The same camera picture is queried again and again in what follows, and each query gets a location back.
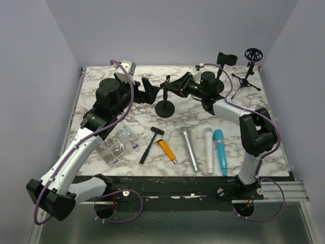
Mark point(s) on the orange utility knife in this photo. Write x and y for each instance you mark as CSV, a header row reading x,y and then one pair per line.
x,y
162,143

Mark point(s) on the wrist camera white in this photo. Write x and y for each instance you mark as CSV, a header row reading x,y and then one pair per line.
x,y
197,72
129,66

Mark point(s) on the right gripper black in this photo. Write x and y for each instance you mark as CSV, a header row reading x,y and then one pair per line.
x,y
184,83

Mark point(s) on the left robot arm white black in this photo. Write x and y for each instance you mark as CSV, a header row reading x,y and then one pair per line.
x,y
55,192

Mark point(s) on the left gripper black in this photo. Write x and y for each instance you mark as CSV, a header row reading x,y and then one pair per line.
x,y
149,96

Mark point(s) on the white microphone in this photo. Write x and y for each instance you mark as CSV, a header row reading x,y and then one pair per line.
x,y
208,134

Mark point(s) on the grey microphone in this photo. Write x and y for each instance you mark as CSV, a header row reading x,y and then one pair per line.
x,y
189,146

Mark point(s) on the aluminium frame profile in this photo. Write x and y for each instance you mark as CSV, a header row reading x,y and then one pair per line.
x,y
294,191

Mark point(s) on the black hammer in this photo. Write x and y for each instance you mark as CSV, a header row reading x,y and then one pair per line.
x,y
156,131

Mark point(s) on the black front mounting rail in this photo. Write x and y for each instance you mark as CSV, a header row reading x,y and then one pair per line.
x,y
184,193

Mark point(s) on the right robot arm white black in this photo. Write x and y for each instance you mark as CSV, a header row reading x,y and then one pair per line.
x,y
259,135

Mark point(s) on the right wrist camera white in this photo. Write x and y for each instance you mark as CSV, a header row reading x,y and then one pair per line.
x,y
197,72

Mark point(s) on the clear plastic screw box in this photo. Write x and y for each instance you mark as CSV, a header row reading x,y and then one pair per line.
x,y
122,141

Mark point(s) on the black tripod shock-mount stand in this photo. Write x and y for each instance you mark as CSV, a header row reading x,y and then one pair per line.
x,y
253,55

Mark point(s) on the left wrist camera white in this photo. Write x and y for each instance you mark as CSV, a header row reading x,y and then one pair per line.
x,y
129,66

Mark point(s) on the blue microphone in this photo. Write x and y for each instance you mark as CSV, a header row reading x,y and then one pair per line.
x,y
219,138

